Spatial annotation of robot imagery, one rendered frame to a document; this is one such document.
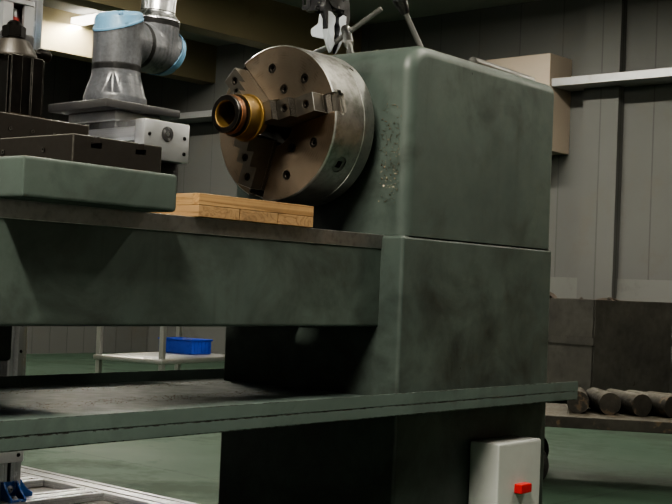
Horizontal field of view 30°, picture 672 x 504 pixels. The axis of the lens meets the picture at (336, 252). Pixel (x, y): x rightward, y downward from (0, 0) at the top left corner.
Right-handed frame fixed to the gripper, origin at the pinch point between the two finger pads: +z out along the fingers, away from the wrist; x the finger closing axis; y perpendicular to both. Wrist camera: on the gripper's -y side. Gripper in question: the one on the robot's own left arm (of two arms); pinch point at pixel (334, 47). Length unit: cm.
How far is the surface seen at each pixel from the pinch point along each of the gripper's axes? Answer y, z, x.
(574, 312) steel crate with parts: 224, 66, -536
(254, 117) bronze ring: -16, 22, 43
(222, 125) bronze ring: -9, 24, 45
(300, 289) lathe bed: -28, 55, 42
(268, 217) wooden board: -29, 42, 53
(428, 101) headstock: -33.6, 16.2, 10.5
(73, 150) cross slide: -31, 35, 99
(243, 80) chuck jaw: -6.2, 13.4, 36.3
